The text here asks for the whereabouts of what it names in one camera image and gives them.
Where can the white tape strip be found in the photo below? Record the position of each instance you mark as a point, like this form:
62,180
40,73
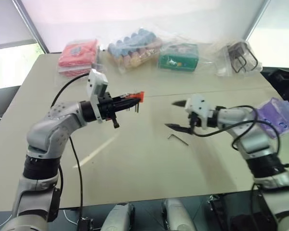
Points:
96,151

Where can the red hex key holder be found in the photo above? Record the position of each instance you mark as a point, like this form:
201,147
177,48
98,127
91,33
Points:
139,96

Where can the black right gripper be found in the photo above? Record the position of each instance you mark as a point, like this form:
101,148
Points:
193,121

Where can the black crate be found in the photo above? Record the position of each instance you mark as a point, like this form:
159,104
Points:
236,211

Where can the green box in plastic bag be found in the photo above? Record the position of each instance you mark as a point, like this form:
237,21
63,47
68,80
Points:
179,57

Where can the grey window frame bar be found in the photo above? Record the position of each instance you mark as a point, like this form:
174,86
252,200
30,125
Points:
257,18
31,24

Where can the loose metal hex key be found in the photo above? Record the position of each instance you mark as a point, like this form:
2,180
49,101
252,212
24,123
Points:
178,139

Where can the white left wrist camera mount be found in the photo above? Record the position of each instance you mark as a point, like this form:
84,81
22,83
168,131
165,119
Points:
96,83

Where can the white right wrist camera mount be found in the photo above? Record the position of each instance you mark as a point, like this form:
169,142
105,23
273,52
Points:
200,108

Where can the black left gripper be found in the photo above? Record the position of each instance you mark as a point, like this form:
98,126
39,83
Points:
105,106

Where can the purple plastic bag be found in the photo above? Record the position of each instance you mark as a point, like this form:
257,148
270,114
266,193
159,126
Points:
275,115

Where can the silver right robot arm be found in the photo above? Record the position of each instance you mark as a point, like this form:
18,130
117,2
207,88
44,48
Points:
253,139

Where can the grey rounded shape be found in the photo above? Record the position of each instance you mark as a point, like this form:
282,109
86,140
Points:
177,215
119,217

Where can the red packets in plastic bag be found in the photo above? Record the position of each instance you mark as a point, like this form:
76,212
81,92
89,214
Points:
75,56

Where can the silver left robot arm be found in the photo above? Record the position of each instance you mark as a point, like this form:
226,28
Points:
50,134

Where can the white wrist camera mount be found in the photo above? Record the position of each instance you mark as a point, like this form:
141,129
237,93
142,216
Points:
96,83
200,108

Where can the bag of coloured cylinders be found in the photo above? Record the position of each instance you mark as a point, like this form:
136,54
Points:
132,49

